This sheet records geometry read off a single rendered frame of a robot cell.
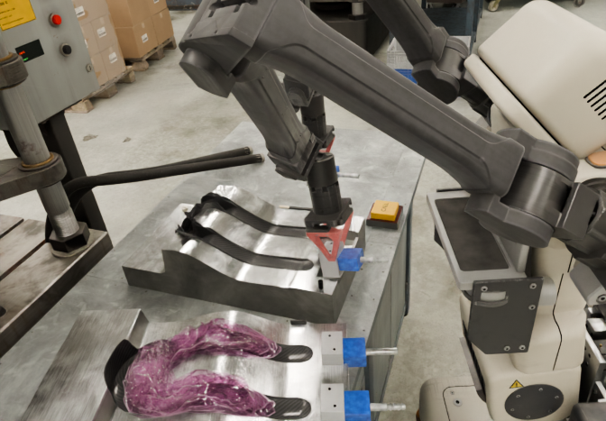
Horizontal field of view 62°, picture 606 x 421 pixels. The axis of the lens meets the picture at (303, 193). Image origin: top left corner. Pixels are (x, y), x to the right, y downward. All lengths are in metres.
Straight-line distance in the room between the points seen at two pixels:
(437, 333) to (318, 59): 1.75
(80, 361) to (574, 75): 0.85
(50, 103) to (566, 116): 1.26
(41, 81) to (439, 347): 1.61
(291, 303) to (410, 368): 1.03
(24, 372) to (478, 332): 0.85
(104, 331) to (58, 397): 0.14
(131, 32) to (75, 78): 3.88
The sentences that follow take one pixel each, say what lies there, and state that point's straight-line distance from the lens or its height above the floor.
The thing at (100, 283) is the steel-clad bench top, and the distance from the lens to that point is 1.30.
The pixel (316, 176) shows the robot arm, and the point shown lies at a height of 1.11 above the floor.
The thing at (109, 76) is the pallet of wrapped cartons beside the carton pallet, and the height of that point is 0.18.
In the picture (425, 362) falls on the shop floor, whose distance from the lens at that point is 2.03.
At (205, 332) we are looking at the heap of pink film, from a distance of 0.92.
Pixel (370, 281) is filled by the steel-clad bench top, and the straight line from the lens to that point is 1.14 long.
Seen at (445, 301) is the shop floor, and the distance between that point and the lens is 2.25.
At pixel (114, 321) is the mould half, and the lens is 1.02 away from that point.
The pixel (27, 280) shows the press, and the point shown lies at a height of 0.79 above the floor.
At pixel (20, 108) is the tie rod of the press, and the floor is 1.18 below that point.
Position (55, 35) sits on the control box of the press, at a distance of 1.57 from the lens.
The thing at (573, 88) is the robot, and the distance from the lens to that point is 0.69.
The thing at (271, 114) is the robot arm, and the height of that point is 1.30.
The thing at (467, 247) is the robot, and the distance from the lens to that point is 0.86.
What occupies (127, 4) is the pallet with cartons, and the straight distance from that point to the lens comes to 5.41.
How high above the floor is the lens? 1.57
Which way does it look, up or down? 32 degrees down
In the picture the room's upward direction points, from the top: 6 degrees counter-clockwise
